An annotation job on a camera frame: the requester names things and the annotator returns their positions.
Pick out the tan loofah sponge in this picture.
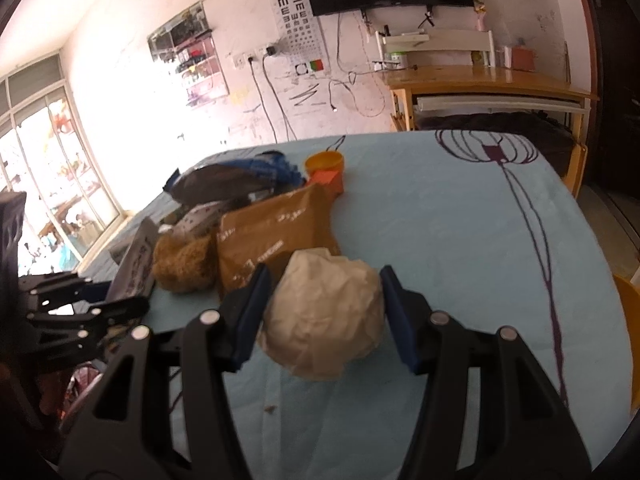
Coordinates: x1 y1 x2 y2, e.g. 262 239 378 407
152 233 218 294

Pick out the wooden desk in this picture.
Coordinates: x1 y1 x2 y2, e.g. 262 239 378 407
376 65 598 196

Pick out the eye chart poster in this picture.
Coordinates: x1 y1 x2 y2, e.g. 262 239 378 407
270 0 326 76

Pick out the white patterned tissue pack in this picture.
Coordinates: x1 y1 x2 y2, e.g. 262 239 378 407
158 197 250 240

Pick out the brown biscuit wrapper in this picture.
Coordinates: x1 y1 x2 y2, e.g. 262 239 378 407
217 184 341 296

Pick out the light blue patterned tablecloth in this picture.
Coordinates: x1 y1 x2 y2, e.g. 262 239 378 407
74 129 634 480

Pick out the blue black snack bag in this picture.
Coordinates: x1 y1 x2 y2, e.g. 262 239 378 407
163 150 306 206

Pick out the wall power socket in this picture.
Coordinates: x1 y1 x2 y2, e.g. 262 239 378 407
233 44 279 70

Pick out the purple white milk powder bag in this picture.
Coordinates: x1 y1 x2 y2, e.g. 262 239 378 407
105 217 160 302

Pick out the wall mirror cabinet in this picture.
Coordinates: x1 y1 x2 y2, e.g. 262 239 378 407
146 0 229 107

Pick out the balcony window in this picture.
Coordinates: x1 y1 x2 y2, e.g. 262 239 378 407
1 53 125 274

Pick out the orange rectangular box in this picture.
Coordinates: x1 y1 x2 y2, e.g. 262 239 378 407
307 170 344 196

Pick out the dark wooden doorway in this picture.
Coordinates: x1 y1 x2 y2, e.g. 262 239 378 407
582 0 639 200

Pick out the orange plastic cup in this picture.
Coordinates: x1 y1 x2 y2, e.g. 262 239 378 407
304 151 345 182

